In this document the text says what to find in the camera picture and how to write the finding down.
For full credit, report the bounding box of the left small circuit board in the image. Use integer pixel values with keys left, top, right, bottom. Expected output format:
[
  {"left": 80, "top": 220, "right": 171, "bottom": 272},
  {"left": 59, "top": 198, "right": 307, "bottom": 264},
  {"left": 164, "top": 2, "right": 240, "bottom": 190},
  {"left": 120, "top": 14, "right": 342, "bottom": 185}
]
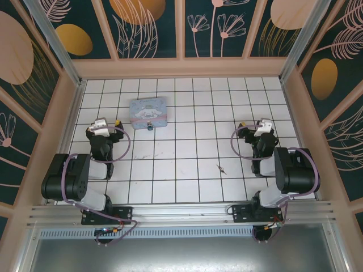
[{"left": 94, "top": 227, "right": 120, "bottom": 236}]

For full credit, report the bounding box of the grey metal sheet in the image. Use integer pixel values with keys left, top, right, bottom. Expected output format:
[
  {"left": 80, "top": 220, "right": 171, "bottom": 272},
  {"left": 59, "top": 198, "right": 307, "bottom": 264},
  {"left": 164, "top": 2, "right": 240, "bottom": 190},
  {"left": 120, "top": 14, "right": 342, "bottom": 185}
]
[{"left": 27, "top": 236, "right": 350, "bottom": 272}]

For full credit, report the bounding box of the aluminium frame post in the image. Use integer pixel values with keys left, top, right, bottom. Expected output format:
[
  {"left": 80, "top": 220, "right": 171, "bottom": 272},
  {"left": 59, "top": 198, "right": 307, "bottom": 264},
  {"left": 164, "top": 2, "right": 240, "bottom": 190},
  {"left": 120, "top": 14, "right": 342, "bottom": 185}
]
[
  {"left": 23, "top": 0, "right": 87, "bottom": 87},
  {"left": 278, "top": 0, "right": 342, "bottom": 83}
]

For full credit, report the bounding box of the left aluminium frame post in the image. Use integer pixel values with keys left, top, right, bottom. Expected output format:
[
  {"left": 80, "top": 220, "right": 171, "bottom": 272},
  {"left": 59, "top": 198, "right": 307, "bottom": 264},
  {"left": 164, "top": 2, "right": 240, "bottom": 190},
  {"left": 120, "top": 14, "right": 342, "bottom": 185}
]
[{"left": 23, "top": 0, "right": 87, "bottom": 87}]

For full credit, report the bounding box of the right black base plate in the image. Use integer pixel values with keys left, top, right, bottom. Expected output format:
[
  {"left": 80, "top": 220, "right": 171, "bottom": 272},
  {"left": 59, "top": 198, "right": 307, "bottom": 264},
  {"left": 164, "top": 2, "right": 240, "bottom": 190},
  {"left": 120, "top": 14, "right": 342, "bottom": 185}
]
[{"left": 226, "top": 203, "right": 284, "bottom": 225}]

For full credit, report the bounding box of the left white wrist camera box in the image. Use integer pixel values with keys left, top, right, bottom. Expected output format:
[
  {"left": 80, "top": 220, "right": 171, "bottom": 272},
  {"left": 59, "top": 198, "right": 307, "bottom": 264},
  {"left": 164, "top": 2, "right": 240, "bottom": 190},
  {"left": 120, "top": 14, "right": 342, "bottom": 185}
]
[{"left": 90, "top": 118, "right": 111, "bottom": 136}]

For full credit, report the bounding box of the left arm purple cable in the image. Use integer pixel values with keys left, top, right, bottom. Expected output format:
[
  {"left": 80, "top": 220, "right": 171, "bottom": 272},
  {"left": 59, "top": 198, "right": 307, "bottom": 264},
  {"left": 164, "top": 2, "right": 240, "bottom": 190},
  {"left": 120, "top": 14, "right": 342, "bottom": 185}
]
[{"left": 61, "top": 125, "right": 139, "bottom": 246}]

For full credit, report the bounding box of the long aluminium mounting rail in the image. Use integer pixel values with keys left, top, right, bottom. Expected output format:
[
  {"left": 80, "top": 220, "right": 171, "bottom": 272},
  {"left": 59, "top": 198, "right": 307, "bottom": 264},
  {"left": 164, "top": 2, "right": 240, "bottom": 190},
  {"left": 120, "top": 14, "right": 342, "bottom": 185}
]
[{"left": 27, "top": 199, "right": 339, "bottom": 228}]

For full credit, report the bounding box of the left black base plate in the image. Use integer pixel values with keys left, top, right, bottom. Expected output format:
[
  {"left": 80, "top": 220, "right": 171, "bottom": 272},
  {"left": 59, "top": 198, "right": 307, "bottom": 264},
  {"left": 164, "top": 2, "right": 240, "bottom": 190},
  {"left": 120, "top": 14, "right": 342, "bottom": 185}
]
[{"left": 81, "top": 206, "right": 134, "bottom": 226}]

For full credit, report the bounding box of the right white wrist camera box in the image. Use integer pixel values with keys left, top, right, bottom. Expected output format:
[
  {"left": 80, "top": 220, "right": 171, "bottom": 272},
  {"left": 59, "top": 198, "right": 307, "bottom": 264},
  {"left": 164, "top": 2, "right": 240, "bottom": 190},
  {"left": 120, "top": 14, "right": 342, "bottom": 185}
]
[{"left": 254, "top": 119, "right": 273, "bottom": 137}]

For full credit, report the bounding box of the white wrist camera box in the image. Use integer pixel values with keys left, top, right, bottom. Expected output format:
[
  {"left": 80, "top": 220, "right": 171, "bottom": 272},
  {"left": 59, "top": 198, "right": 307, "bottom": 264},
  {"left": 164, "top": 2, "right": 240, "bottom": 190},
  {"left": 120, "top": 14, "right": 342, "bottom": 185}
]
[
  {"left": 90, "top": 118, "right": 111, "bottom": 136},
  {"left": 254, "top": 119, "right": 273, "bottom": 137}
]

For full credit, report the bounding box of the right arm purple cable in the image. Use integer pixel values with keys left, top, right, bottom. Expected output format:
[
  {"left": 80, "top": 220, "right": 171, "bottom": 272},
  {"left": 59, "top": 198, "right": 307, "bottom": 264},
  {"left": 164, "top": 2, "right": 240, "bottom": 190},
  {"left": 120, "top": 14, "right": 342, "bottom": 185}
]
[{"left": 230, "top": 124, "right": 322, "bottom": 244}]

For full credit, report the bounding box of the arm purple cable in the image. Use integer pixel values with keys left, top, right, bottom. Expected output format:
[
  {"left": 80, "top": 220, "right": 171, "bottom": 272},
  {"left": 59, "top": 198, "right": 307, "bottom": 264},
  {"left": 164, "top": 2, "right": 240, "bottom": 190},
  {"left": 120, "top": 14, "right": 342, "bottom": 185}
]
[
  {"left": 61, "top": 125, "right": 139, "bottom": 246},
  {"left": 230, "top": 124, "right": 322, "bottom": 244}
]

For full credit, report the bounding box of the light blue cartoon pouch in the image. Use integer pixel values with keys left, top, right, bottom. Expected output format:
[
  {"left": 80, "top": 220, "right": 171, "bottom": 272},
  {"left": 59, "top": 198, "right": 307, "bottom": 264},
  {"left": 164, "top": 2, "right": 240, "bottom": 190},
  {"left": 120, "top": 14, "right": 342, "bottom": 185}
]
[{"left": 129, "top": 96, "right": 168, "bottom": 130}]

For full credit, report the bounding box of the right aluminium frame post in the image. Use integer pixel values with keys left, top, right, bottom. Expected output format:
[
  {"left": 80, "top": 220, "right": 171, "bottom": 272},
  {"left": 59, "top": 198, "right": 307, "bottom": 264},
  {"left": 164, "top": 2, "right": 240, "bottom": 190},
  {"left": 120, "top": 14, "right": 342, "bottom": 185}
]
[{"left": 278, "top": 0, "right": 342, "bottom": 83}]

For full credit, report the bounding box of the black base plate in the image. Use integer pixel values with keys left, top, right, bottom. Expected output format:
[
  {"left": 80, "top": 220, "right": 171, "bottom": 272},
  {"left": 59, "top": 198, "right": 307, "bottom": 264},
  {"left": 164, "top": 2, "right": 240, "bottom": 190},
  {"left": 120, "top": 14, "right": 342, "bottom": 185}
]
[
  {"left": 226, "top": 203, "right": 284, "bottom": 225},
  {"left": 81, "top": 206, "right": 134, "bottom": 226}
]

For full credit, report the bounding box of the slotted grey cable duct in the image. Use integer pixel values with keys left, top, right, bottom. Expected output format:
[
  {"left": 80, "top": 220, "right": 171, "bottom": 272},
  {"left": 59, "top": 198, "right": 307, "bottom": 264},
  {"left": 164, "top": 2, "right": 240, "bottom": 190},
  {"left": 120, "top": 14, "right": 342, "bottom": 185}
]
[{"left": 38, "top": 228, "right": 330, "bottom": 239}]

